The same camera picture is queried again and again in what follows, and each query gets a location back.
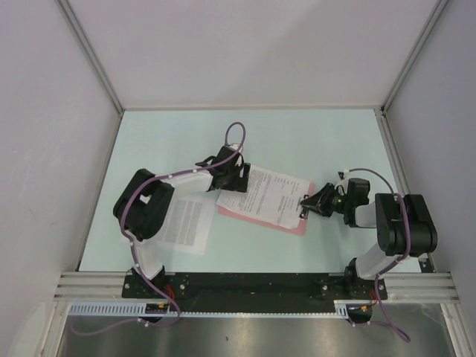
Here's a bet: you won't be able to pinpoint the white printed paper sheet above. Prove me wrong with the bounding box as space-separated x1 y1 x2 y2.
156 196 215 255

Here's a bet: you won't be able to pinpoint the white printed paper sheets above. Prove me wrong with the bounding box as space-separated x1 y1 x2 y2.
216 165 313 231

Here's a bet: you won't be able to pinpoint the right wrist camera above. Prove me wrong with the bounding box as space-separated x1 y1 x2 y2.
335 170 350 187

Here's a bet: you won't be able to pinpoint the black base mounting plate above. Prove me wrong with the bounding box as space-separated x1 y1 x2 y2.
122 272 387 313

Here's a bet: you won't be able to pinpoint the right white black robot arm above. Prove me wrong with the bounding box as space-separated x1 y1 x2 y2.
300 178 437 299

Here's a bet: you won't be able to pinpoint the pink clipboard folder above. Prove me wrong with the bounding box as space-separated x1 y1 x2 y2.
216 202 306 236

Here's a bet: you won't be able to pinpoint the aluminium frame rail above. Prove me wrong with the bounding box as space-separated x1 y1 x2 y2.
54 271 460 303

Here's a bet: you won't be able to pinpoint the white slotted cable duct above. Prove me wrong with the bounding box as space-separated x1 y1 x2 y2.
69 302 348 318

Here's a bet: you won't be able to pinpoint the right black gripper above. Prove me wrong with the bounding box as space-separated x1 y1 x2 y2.
300 182 351 217

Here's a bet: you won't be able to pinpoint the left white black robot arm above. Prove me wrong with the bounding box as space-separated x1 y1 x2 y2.
113 145 251 298

